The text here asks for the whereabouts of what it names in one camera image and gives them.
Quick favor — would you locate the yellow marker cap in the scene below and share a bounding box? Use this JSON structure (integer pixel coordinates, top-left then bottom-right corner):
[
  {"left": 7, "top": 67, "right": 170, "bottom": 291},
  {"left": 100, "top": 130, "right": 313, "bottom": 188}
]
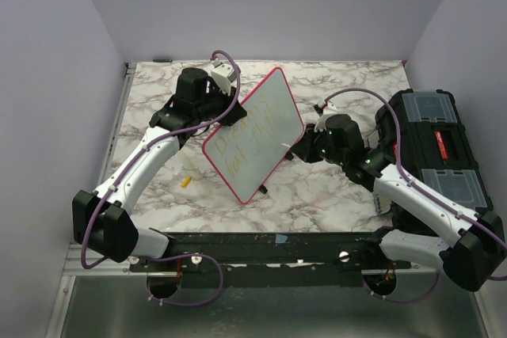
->
[{"left": 181, "top": 176, "right": 193, "bottom": 188}]

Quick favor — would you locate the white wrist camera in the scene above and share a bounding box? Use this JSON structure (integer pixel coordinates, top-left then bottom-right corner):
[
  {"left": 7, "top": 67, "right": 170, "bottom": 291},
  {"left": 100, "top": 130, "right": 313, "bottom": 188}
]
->
[
  {"left": 211, "top": 59, "right": 241, "bottom": 96},
  {"left": 314, "top": 101, "right": 339, "bottom": 131}
]

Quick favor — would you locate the aluminium rail frame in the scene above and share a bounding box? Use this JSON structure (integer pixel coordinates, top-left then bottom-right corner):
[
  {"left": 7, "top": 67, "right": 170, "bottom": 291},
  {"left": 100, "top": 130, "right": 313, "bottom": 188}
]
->
[{"left": 43, "top": 63, "right": 138, "bottom": 338}]

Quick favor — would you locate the black base frame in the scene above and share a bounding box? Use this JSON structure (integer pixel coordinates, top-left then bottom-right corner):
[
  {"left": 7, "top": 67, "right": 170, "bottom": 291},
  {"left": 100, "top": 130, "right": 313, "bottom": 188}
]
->
[{"left": 130, "top": 229, "right": 410, "bottom": 297}]

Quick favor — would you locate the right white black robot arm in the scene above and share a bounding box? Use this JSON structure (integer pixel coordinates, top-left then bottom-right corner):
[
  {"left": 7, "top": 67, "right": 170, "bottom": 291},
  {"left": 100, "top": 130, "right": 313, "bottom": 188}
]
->
[{"left": 291, "top": 114, "right": 506, "bottom": 292}]

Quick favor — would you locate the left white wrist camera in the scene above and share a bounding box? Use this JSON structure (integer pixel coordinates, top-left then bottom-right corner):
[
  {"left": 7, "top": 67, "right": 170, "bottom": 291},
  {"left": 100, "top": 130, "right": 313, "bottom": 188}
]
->
[{"left": 211, "top": 59, "right": 241, "bottom": 96}]

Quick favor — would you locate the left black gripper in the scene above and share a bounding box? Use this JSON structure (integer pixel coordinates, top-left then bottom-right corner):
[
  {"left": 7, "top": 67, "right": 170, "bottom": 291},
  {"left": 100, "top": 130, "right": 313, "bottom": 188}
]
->
[{"left": 196, "top": 82, "right": 246, "bottom": 127}]

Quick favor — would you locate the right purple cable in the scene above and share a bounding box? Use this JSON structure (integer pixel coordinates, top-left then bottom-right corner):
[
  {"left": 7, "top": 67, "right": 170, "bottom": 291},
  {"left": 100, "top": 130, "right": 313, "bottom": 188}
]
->
[{"left": 320, "top": 88, "right": 507, "bottom": 303}]

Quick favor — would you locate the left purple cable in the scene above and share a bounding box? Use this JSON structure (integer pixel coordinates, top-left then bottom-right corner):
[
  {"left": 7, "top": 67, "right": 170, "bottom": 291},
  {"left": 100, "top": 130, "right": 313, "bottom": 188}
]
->
[{"left": 80, "top": 50, "right": 242, "bottom": 307}]

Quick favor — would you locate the black plastic toolbox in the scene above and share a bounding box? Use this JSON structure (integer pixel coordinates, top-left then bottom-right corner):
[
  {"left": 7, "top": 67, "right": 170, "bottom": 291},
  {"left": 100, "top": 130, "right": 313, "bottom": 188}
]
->
[{"left": 389, "top": 89, "right": 494, "bottom": 215}]

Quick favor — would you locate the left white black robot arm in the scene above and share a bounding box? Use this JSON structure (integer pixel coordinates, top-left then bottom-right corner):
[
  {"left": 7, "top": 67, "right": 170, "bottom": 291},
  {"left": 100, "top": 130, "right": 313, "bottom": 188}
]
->
[{"left": 71, "top": 63, "right": 247, "bottom": 271}]

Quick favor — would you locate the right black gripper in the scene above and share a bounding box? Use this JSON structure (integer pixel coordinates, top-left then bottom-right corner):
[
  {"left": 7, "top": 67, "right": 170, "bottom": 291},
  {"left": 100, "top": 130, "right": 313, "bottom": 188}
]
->
[{"left": 291, "top": 123, "right": 347, "bottom": 167}]

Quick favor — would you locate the purple cable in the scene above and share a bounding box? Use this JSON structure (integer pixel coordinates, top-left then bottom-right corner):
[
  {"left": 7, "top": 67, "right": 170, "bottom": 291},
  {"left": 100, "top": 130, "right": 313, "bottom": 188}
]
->
[
  {"left": 320, "top": 88, "right": 507, "bottom": 303},
  {"left": 80, "top": 50, "right": 242, "bottom": 307}
]

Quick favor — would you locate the metal whiteboard stand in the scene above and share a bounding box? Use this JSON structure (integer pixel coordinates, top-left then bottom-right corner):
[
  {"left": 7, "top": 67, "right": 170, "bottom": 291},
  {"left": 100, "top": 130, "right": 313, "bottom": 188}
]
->
[{"left": 258, "top": 150, "right": 294, "bottom": 195}]

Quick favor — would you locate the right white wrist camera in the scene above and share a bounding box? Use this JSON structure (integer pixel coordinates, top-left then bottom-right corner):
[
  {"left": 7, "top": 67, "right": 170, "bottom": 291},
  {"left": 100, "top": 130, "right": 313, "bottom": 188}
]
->
[{"left": 314, "top": 101, "right": 339, "bottom": 131}]

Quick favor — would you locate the pink framed whiteboard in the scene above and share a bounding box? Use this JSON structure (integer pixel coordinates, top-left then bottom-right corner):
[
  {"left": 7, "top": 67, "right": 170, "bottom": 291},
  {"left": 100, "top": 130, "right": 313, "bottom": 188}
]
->
[{"left": 202, "top": 67, "right": 304, "bottom": 204}]

